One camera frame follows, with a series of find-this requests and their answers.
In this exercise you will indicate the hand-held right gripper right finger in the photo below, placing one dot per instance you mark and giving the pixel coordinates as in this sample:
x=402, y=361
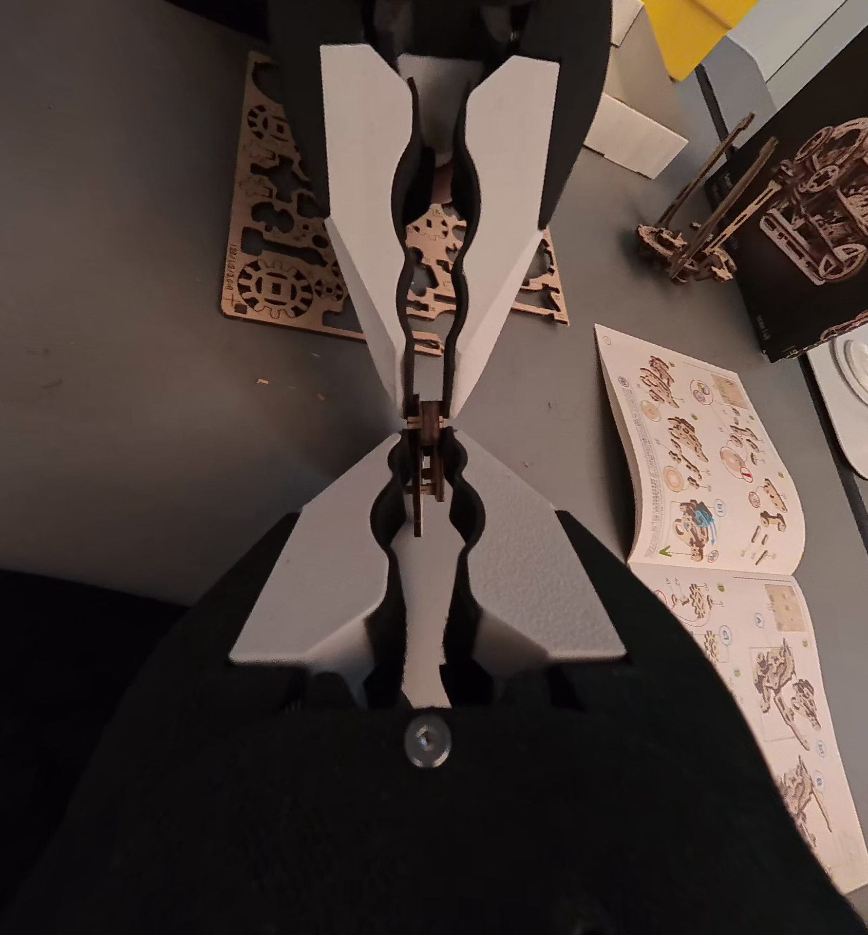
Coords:
x=543, y=599

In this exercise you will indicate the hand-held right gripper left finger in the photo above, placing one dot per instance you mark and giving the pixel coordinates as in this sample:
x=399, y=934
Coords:
x=310, y=599

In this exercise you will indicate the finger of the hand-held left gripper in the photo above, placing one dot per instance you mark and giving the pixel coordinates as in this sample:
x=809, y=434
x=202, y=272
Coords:
x=514, y=168
x=361, y=182

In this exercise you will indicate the wooden model part assembly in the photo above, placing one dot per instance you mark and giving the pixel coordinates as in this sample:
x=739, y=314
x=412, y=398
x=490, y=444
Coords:
x=427, y=431

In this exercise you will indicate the laser-cut wooden parts sheet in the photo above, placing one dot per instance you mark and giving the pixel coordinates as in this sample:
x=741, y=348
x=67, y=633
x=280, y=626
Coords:
x=231, y=292

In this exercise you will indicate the partly built wooden model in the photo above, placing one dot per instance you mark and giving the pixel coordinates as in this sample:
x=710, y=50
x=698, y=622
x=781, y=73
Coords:
x=690, y=267

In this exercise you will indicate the black model kit box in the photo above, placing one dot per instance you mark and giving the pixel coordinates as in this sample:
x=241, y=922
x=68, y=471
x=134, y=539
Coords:
x=792, y=321

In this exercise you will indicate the white cardboard box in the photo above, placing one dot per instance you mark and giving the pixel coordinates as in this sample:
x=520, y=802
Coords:
x=638, y=139

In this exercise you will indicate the open instruction booklet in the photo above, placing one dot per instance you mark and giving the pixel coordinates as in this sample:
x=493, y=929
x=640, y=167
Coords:
x=682, y=438

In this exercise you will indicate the yellow plastic bin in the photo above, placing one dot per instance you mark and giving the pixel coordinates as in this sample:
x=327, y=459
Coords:
x=682, y=36

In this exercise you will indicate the black quilted cloth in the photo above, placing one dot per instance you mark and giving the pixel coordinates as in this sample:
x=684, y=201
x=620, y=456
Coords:
x=39, y=694

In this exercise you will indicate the white round device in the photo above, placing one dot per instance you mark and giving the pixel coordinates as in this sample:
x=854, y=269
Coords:
x=865, y=438

